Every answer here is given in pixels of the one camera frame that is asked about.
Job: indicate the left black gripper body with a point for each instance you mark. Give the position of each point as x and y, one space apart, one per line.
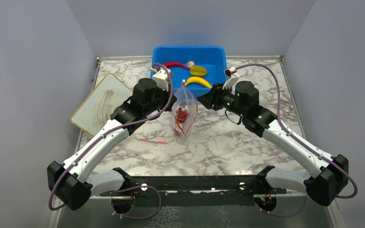
163 96

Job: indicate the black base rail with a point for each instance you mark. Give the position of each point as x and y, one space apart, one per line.
185 191

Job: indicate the right garlic bulb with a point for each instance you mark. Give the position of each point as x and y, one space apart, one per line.
190 64

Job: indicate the red chili pepper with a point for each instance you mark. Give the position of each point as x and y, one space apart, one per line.
175 64

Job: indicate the yellow banana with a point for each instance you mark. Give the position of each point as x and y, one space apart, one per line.
197 80

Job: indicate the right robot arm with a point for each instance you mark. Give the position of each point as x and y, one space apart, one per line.
324 175

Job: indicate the clear zip bag orange zipper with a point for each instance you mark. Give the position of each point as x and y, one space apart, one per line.
185 100

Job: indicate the purple grape bunch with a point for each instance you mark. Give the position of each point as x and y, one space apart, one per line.
181 115

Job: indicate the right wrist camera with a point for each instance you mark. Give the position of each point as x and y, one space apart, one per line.
232 77

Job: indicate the blue plastic bin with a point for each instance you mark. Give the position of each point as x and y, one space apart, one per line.
210 57

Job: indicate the red pen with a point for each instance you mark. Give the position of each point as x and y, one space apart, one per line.
153 141

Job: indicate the white board with wooden frame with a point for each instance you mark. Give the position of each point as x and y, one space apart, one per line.
95 110

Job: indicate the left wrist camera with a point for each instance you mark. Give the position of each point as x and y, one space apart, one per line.
162 78

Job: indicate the yellow green starfruit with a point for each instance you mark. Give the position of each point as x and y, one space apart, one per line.
198 71

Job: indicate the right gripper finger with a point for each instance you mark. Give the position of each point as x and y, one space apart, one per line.
213 92
207 100

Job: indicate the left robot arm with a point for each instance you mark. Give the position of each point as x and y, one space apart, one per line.
71 181

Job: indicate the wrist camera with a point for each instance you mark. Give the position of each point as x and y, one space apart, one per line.
232 77
162 78

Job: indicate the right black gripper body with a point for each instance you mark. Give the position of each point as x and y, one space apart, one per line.
225 99

